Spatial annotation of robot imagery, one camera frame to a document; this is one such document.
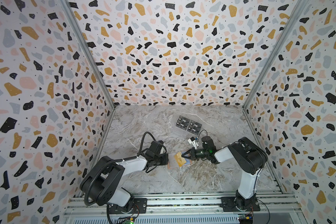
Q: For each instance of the black vip card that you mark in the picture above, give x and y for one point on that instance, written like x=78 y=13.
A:
x=183 y=122
x=194 y=127

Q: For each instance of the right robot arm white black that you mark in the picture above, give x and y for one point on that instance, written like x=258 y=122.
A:
x=249 y=157

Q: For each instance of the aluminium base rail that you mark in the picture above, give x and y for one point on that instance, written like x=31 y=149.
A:
x=191 y=208

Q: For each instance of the black VIP card right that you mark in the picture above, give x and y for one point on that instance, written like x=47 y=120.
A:
x=194 y=127

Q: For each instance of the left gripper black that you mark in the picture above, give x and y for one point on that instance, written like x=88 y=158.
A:
x=166 y=156

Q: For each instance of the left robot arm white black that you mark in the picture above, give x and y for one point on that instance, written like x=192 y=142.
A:
x=100 y=185

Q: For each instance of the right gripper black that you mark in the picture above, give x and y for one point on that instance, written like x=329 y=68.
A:
x=193 y=154

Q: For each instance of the clear acrylic card stand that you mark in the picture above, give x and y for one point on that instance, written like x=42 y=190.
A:
x=182 y=132

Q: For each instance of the black VIP card left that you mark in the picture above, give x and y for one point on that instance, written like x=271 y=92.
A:
x=183 y=122

